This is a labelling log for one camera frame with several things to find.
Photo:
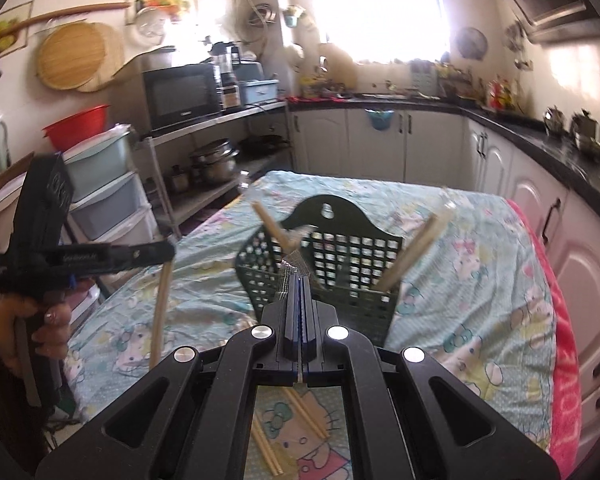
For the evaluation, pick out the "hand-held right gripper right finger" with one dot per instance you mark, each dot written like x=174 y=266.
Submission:
x=307 y=310

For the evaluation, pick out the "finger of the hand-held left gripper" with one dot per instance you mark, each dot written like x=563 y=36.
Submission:
x=145 y=256

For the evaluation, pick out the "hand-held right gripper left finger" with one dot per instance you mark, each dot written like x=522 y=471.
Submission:
x=294 y=310

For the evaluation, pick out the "bamboo chopstick pair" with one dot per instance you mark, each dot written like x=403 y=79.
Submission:
x=161 y=310
x=292 y=265
x=415 y=255
x=272 y=227

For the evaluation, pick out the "black plastic basket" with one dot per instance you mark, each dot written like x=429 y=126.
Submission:
x=347 y=217

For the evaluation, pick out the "pile of chopsticks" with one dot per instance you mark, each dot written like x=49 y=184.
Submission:
x=269 y=447

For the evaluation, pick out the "person's left forearm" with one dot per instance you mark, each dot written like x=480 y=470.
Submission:
x=2 y=425

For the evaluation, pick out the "person's left hand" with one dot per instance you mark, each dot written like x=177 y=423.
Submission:
x=55 y=332

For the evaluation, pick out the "pastel plastic drawer tower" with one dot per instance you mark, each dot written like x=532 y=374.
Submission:
x=105 y=195

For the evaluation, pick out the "metal shelf rack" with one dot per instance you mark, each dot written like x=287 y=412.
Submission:
x=205 y=205

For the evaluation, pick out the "small steel pot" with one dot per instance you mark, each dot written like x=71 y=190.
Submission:
x=180 y=180

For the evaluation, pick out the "red plastic basin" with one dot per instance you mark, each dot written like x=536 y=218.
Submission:
x=75 y=127

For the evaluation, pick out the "stacked steel pots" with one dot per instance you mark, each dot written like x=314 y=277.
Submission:
x=215 y=162

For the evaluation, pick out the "black microwave oven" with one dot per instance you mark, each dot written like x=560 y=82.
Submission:
x=180 y=97

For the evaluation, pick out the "black frying pan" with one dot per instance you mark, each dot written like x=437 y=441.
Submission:
x=265 y=145

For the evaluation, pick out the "round bamboo tray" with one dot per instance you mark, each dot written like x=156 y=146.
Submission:
x=70 y=55

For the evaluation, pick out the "round woven straw mat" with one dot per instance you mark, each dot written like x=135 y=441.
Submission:
x=114 y=60

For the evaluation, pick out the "cartoon printed tablecloth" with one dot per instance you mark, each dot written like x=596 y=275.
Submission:
x=480 y=270

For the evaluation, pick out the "steel tray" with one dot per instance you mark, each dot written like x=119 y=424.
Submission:
x=157 y=59

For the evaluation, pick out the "blue plastic basket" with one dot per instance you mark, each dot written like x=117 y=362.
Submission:
x=260 y=94

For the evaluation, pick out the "white base cabinets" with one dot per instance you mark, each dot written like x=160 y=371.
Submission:
x=430 y=150

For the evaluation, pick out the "blue hanging bin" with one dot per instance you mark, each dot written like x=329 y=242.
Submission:
x=379 y=120

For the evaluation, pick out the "black blender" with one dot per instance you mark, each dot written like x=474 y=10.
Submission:
x=226 y=70

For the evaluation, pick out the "long wooden rolling pin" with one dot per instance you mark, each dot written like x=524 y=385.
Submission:
x=70 y=11

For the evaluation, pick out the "clear plastic food cover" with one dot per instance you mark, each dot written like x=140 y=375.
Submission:
x=152 y=27

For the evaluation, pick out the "beige cutting board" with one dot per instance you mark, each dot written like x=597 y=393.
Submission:
x=341 y=75

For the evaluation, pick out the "blue knife organizer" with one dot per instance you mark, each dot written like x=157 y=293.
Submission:
x=424 y=80

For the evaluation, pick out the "pink blanket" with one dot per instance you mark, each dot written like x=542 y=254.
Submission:
x=565 y=360

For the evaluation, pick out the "black dish rack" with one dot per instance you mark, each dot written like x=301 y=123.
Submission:
x=455 y=84

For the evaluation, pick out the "hanging green cup holder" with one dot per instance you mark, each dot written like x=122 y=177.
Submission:
x=292 y=17

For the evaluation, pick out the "black kitchen countertop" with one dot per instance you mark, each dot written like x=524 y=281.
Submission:
x=545 y=145

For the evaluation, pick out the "group of condiment bottles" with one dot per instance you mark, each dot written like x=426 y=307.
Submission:
x=502 y=94

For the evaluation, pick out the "kitchen window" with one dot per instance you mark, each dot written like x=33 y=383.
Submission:
x=385 y=10

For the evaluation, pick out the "steel teapot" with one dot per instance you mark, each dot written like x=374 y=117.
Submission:
x=555 y=121

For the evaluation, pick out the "steel kettle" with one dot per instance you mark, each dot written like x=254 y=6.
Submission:
x=586 y=132

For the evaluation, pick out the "fruit wall picture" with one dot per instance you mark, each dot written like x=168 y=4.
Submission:
x=162 y=2
x=7 y=25

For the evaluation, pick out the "small wall fan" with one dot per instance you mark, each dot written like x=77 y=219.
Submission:
x=471 y=42

